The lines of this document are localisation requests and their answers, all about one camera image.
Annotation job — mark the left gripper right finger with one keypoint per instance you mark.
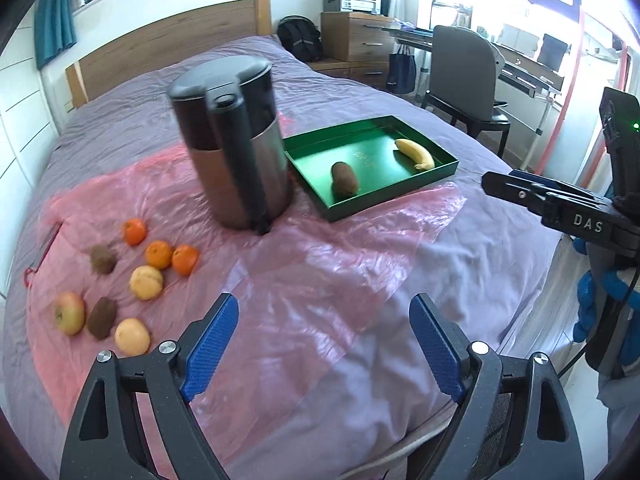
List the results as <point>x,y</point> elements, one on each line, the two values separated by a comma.
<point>538,438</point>

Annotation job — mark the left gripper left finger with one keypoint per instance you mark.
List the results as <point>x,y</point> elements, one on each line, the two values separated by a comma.
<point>106,440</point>

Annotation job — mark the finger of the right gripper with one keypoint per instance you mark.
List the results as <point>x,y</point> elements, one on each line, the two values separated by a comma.
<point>558,186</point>
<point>537,199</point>

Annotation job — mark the yellow banana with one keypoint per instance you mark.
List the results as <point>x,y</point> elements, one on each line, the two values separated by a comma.
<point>421,158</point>

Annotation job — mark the blue gloved right hand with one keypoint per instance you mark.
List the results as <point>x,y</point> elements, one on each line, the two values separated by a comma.
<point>608,312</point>

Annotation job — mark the plain yellow round fruit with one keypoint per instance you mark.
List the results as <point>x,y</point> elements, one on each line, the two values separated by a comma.
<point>132,337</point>

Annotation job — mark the white desk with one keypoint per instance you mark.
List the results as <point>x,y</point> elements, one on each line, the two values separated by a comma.
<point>517,70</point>

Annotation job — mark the long brown kiwi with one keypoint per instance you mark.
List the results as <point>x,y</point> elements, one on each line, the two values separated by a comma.
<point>102,318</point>

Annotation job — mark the red yellow apple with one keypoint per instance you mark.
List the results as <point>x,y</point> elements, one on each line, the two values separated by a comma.
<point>69,313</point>

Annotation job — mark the grey office chair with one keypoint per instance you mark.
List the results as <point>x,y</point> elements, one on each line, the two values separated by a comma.
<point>463,82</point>

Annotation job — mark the yellow streaked melon fruit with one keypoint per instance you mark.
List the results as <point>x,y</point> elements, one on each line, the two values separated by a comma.
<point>146,282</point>

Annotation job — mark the pink plastic sheet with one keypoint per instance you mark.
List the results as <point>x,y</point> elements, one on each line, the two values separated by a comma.
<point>322,373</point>

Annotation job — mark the dark blue bag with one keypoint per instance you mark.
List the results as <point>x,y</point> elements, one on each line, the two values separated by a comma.
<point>401,77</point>

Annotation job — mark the round brown kiwi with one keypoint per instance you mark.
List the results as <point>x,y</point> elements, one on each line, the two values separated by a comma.
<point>102,259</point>

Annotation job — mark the red cased smartphone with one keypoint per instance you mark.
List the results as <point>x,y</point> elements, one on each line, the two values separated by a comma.
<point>41,254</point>

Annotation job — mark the green tray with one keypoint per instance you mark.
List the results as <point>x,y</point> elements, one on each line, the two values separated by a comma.
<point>369,147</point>

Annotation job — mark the middle orange tangerine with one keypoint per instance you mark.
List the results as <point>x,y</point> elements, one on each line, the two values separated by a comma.
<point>158,254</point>

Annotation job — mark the grey purple bed cover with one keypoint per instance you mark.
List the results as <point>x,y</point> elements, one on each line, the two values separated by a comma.
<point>505,251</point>

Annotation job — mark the large orange tangerine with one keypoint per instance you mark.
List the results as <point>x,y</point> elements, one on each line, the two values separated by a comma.
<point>184,259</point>

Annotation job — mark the small stemmed tangerine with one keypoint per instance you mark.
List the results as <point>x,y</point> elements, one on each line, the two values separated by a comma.
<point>134,231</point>

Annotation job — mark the wooden drawer cabinet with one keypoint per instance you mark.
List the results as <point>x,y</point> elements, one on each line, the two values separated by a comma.
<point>356,46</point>

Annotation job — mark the black backpack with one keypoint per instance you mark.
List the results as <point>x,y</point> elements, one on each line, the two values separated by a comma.
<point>301,37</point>

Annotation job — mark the white wardrobe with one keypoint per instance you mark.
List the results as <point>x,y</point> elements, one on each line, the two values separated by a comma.
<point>28,135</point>

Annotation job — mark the wooden headboard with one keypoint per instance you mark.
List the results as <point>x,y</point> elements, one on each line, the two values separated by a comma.
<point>163,43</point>

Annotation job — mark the teal curtain left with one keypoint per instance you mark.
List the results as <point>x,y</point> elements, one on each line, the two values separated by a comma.
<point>54,30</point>

